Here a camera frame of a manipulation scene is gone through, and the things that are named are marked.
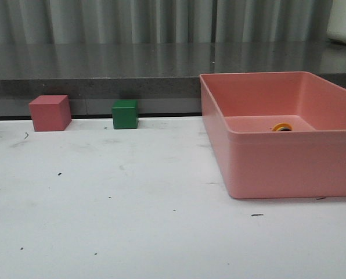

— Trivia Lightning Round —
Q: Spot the yellow push button switch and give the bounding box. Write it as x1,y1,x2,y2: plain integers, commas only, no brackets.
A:
272,123,293,131

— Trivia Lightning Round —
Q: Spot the green cube block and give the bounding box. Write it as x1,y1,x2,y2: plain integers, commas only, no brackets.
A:
111,99,138,130

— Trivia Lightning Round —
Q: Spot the pink cube block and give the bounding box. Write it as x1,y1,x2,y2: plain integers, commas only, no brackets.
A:
28,95,72,132

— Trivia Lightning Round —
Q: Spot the pink plastic bin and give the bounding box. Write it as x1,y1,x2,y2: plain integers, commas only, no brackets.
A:
200,71,346,199

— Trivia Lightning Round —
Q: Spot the white object on counter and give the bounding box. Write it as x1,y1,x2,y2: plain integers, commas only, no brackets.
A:
326,0,346,44

